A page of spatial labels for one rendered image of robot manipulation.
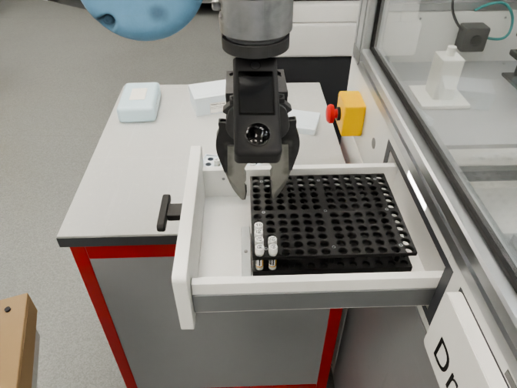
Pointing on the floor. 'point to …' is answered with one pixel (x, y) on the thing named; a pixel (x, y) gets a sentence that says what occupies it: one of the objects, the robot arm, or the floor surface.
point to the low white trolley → (121, 202)
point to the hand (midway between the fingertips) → (258, 194)
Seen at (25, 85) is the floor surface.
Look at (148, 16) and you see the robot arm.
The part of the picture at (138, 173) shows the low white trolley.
